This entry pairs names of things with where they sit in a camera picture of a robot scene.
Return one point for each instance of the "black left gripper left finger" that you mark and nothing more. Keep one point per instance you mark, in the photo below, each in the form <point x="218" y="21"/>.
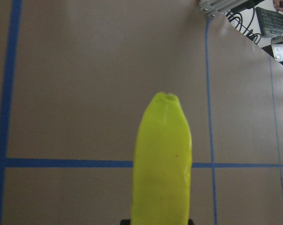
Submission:
<point x="125" y="222"/>

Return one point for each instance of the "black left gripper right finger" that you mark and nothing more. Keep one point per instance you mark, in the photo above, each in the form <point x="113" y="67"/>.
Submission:
<point x="190" y="222"/>

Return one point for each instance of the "yellow-green banana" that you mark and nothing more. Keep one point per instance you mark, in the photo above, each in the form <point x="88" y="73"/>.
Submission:
<point x="162" y="165"/>

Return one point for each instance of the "person hand on mouse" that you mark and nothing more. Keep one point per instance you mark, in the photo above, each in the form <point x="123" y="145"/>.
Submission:
<point x="278" y="5"/>

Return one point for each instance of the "small grey box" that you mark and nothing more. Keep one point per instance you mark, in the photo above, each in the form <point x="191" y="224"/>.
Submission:
<point x="277" y="48"/>

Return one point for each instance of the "black keyboard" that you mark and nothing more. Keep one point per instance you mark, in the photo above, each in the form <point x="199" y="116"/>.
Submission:
<point x="270" y="22"/>

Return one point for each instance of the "aluminium frame post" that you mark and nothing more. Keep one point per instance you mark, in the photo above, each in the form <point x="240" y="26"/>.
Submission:
<point x="215" y="8"/>

